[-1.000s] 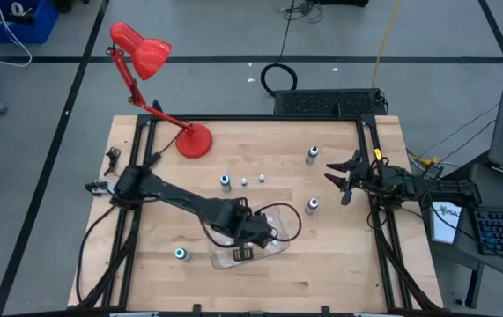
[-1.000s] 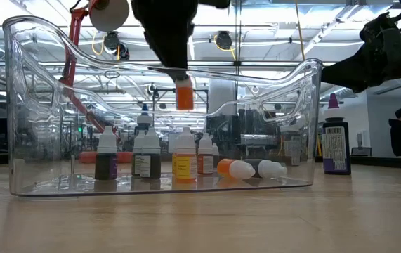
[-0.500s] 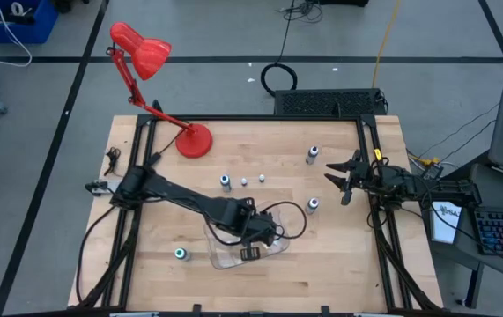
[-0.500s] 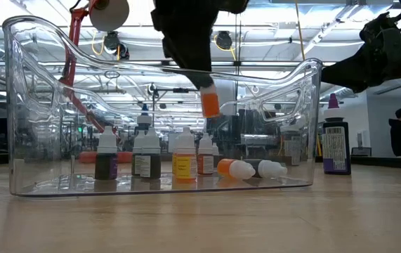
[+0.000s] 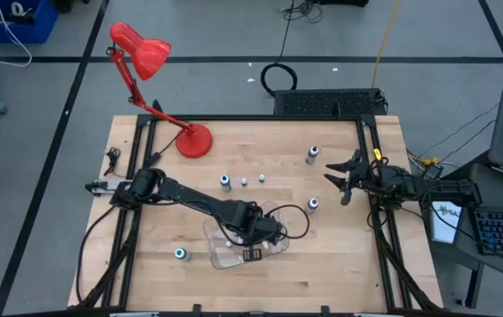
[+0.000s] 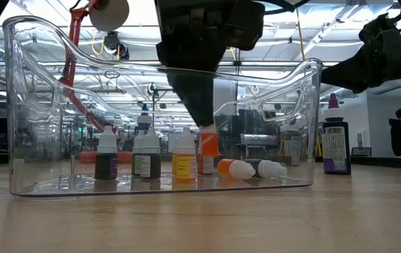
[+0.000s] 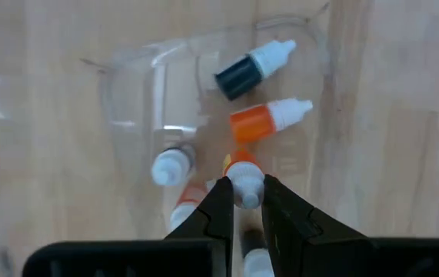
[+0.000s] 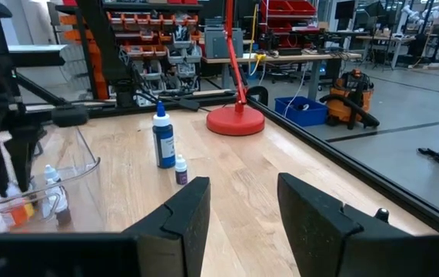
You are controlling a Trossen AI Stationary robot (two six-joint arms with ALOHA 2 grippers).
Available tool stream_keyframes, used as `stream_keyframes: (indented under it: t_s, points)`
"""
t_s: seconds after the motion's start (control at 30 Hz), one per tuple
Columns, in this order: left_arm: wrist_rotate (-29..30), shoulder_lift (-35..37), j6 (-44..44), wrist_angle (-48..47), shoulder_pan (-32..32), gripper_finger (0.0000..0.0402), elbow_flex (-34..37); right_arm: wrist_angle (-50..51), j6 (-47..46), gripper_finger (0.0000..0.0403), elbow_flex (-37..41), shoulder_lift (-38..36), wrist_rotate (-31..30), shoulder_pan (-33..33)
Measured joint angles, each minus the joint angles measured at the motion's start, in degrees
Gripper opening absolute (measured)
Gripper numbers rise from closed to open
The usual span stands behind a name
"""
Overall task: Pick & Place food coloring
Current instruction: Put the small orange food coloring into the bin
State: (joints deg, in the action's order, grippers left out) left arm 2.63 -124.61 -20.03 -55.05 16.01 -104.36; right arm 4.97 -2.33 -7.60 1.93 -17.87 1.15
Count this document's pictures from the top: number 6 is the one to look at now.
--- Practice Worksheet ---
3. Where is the clear plastic bin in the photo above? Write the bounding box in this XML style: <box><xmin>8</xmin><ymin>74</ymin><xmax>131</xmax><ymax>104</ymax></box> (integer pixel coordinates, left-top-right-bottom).
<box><xmin>2</xmin><ymin>15</ymin><xmax>324</xmax><ymax>197</ymax></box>

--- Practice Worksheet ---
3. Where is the black ceiling cable reel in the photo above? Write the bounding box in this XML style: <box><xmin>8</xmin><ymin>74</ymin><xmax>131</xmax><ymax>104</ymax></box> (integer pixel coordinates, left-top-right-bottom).
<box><xmin>103</xmin><ymin>30</ymin><xmax>131</xmax><ymax>61</ymax></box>

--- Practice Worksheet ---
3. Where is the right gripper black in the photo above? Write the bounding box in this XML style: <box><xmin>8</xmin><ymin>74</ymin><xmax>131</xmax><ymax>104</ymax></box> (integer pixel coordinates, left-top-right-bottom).
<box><xmin>321</xmin><ymin>14</ymin><xmax>401</xmax><ymax>94</ymax></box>

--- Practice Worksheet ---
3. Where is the small orange food coloring bottle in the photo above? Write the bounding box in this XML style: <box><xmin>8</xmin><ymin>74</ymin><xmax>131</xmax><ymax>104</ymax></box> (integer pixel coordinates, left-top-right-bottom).
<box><xmin>199</xmin><ymin>124</ymin><xmax>220</xmax><ymax>158</ymax></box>
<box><xmin>197</xmin><ymin>154</ymin><xmax>216</xmax><ymax>176</ymax></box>

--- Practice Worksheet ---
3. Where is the large purple-capped food coloring bottle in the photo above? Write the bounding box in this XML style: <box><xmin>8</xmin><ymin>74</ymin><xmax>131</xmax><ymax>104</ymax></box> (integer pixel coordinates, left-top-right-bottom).
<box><xmin>322</xmin><ymin>93</ymin><xmax>353</xmax><ymax>176</ymax></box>

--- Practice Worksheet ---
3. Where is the red desk lamp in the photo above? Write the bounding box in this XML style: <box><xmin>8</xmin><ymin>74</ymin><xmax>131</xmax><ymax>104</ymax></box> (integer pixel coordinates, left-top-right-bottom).
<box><xmin>61</xmin><ymin>0</ymin><xmax>133</xmax><ymax>164</ymax></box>

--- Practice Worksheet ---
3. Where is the yellow cable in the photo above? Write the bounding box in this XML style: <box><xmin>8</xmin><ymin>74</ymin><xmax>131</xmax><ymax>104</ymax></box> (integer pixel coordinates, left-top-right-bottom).
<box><xmin>294</xmin><ymin>6</ymin><xmax>307</xmax><ymax>61</ymax></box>

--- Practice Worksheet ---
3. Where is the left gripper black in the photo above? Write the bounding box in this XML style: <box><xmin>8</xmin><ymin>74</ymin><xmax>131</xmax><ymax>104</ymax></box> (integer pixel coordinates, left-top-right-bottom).
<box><xmin>154</xmin><ymin>0</ymin><xmax>230</xmax><ymax>128</ymax></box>

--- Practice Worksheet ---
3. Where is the black aluminium table frame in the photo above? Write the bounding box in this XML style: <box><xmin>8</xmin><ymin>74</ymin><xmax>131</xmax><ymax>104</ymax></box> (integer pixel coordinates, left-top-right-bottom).
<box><xmin>0</xmin><ymin>150</ymin><xmax>401</xmax><ymax>170</ymax></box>

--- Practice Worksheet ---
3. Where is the small black food coloring bottle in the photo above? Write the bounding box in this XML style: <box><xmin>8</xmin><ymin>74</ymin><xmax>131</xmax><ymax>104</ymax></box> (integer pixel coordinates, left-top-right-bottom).
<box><xmin>244</xmin><ymin>158</ymin><xmax>288</xmax><ymax>179</ymax></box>

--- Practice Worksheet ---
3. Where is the black computer case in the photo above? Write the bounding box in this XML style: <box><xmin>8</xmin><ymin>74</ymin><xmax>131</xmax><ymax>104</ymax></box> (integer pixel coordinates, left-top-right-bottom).
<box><xmin>237</xmin><ymin>108</ymin><xmax>282</xmax><ymax>161</ymax></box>

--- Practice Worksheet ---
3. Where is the large blue-capped food coloring bottle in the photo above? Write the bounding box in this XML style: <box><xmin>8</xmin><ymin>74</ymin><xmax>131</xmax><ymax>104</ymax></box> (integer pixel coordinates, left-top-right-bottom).
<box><xmin>136</xmin><ymin>103</ymin><xmax>153</xmax><ymax>134</ymax></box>

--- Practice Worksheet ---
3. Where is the small yellow food coloring bottle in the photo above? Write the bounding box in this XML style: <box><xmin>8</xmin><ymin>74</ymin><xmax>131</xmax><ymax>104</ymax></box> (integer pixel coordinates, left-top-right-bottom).
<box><xmin>173</xmin><ymin>126</ymin><xmax>198</xmax><ymax>183</ymax></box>

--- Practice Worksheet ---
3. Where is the small red food coloring bottle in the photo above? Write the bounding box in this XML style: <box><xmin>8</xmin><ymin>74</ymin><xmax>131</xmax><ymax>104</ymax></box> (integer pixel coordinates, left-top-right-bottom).
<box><xmin>216</xmin><ymin>158</ymin><xmax>256</xmax><ymax>181</ymax></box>

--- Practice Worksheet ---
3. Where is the small purple food coloring bottle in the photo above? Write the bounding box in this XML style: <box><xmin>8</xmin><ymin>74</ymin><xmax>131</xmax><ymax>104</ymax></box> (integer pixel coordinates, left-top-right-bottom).
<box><xmin>94</xmin><ymin>125</ymin><xmax>119</xmax><ymax>181</ymax></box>

